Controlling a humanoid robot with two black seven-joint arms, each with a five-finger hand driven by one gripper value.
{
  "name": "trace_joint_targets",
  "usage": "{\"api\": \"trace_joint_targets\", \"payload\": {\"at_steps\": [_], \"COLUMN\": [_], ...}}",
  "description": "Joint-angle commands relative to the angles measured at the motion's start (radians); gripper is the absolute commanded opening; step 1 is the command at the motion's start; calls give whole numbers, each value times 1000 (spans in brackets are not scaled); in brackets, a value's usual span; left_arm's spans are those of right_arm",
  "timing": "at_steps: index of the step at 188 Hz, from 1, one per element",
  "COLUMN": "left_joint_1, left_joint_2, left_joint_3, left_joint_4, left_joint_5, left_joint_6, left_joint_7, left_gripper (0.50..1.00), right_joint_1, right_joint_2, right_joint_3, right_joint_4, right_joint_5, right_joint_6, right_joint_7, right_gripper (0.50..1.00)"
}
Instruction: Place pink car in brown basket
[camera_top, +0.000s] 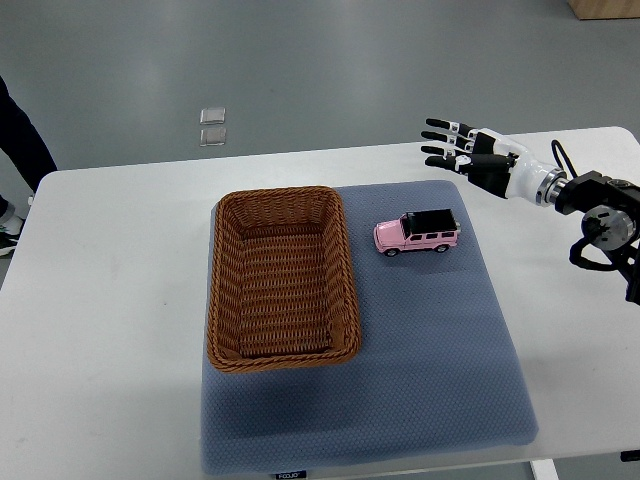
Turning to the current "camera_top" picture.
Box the upper floor metal plate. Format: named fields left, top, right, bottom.
left=200, top=107, right=226, bottom=125

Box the white table leg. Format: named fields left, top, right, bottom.
left=529, top=459, right=559, bottom=480

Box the blue grey foam mat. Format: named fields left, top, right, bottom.
left=201, top=180, right=538, bottom=476

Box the pink toy car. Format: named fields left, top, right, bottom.
left=373, top=209, right=461, bottom=257

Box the brown wicker basket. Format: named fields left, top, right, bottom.
left=206, top=186, right=362, bottom=373

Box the person in dark clothes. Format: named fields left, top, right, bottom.
left=0, top=75, right=59, bottom=217

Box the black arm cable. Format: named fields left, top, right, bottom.
left=550, top=139, right=580, bottom=179

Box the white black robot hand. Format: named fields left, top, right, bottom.
left=421, top=118, right=568, bottom=207

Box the wooden box corner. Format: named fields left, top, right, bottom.
left=567, top=0, right=640, bottom=20

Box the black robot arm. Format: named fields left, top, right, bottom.
left=548, top=171, right=639, bottom=304

